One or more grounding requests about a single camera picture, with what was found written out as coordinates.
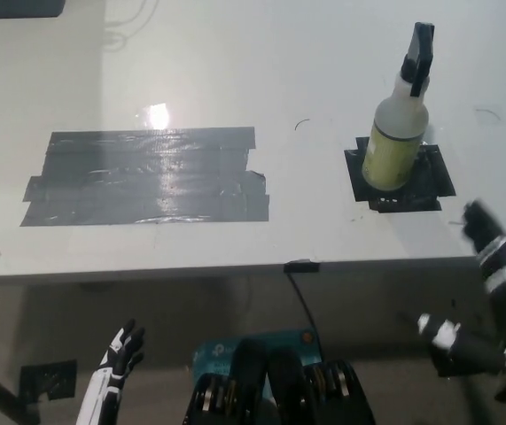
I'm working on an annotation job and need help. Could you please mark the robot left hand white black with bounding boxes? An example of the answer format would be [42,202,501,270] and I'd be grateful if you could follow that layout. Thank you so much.
[97,318,147,391]

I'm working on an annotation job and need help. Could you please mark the small black tape square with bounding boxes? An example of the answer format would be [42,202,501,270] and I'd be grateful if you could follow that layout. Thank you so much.
[343,136,457,214]

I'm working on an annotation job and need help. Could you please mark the thin black cable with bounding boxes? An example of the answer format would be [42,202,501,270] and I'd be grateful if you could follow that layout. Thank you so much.
[287,270,318,331]

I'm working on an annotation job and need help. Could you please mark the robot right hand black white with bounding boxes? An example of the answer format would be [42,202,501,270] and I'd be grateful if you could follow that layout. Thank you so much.
[415,197,506,382]

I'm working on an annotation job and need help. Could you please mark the black table leg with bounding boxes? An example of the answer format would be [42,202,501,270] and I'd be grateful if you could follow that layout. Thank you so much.
[0,353,42,425]

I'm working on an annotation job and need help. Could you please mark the dark flat object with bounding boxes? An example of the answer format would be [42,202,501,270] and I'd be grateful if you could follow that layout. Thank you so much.
[0,0,67,20]

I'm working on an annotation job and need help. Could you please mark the robot torso black blocks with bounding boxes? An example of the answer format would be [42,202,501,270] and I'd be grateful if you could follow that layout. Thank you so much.
[183,337,377,425]

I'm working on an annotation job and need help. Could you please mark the large grey tape patch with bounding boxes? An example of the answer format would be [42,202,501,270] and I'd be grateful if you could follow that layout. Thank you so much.
[19,126,271,228]

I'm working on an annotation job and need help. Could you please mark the translucent spray bottle yellow liquid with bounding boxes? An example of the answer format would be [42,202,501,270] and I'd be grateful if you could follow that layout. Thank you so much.
[361,20,436,192]

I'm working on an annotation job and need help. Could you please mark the white cable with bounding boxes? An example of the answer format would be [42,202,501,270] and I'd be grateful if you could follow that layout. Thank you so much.
[100,0,148,53]

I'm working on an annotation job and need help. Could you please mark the teal router box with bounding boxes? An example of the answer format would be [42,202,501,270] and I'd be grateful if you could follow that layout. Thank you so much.
[191,326,321,402]

